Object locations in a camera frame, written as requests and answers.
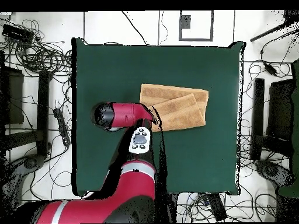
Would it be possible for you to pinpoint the black power adapter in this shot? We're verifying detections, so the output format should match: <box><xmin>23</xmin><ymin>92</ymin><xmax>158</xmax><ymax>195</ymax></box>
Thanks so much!
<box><xmin>264</xmin><ymin>62</ymin><xmax>279</xmax><ymax>75</ymax></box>

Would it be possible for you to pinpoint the black tripod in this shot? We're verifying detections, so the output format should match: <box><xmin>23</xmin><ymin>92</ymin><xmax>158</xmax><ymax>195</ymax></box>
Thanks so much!
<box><xmin>249</xmin><ymin>9</ymin><xmax>299</xmax><ymax>43</ymax></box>

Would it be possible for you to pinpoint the dark box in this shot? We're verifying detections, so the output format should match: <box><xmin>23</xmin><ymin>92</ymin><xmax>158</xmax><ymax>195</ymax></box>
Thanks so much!
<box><xmin>0</xmin><ymin>66</ymin><xmax>25</xmax><ymax>125</ymax></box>
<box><xmin>266</xmin><ymin>79</ymin><xmax>295</xmax><ymax>141</ymax></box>

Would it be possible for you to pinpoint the tangled black cable bundle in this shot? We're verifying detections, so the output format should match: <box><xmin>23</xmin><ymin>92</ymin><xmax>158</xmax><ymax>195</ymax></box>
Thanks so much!
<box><xmin>238</xmin><ymin>59</ymin><xmax>295</xmax><ymax>164</ymax></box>
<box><xmin>0</xmin><ymin>19</ymin><xmax>73</xmax><ymax>78</ymax></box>

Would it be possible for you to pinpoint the dark green table cloth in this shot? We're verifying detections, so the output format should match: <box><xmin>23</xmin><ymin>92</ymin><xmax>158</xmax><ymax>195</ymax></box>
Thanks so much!
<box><xmin>71</xmin><ymin>37</ymin><xmax>246</xmax><ymax>196</ymax></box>

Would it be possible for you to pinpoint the grey square frame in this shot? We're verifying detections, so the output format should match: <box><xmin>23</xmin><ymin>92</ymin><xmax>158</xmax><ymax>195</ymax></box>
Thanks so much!
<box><xmin>179</xmin><ymin>10</ymin><xmax>214</xmax><ymax>42</ymax></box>

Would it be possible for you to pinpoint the black electronics box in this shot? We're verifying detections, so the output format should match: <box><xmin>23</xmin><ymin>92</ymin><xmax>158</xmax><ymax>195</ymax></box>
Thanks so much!
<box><xmin>1</xmin><ymin>23</ymin><xmax>35</xmax><ymax>44</ymax></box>

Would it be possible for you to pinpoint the dark grey square patch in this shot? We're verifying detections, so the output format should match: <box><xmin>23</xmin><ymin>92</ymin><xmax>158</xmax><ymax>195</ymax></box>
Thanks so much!
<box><xmin>180</xmin><ymin>15</ymin><xmax>192</xmax><ymax>29</ymax></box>

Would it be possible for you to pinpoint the black stand base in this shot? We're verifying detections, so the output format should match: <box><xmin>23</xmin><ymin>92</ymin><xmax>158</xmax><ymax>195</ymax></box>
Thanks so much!
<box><xmin>2</xmin><ymin>153</ymin><xmax>46</xmax><ymax>206</ymax></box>
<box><xmin>255</xmin><ymin>159</ymin><xmax>295</xmax><ymax>187</ymax></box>

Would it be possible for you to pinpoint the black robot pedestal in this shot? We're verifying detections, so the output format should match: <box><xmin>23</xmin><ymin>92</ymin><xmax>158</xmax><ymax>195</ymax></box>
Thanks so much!
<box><xmin>163</xmin><ymin>192</ymin><xmax>179</xmax><ymax>223</ymax></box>

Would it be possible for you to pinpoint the black power strip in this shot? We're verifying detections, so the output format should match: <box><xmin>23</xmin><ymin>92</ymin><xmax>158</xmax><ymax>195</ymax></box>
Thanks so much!
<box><xmin>206</xmin><ymin>193</ymin><xmax>228</xmax><ymax>222</ymax></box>
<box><xmin>53</xmin><ymin>107</ymin><xmax>71</xmax><ymax>147</ymax></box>

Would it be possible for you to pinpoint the thin black cable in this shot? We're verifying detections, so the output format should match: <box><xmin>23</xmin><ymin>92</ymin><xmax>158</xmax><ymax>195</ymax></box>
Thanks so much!
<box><xmin>121</xmin><ymin>10</ymin><xmax>148</xmax><ymax>46</ymax></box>
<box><xmin>158</xmin><ymin>10</ymin><xmax>169</xmax><ymax>46</ymax></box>

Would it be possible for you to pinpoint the orange terry towel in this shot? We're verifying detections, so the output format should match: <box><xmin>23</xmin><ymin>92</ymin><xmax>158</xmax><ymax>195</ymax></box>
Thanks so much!
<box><xmin>139</xmin><ymin>83</ymin><xmax>209</xmax><ymax>133</ymax></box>

